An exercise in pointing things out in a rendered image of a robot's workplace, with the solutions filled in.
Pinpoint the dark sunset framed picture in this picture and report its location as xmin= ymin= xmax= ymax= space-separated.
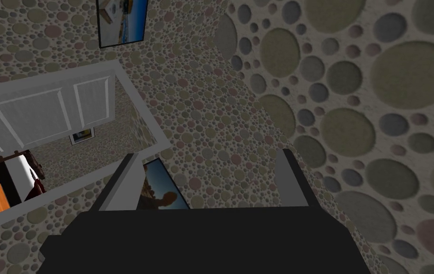
xmin=136 ymin=157 xmax=191 ymax=211

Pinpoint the blue framed wall picture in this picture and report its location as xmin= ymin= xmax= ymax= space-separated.
xmin=96 ymin=0 xmax=149 ymax=49

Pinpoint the small yellow framed picture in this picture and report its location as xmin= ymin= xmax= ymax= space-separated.
xmin=68 ymin=127 xmax=96 ymax=146

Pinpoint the white panelled door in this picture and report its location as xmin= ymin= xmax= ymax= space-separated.
xmin=0 ymin=70 xmax=116 ymax=167

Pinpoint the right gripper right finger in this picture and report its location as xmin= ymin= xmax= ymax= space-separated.
xmin=274 ymin=148 xmax=319 ymax=208

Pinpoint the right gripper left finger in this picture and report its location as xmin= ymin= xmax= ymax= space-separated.
xmin=88 ymin=153 xmax=147 ymax=212

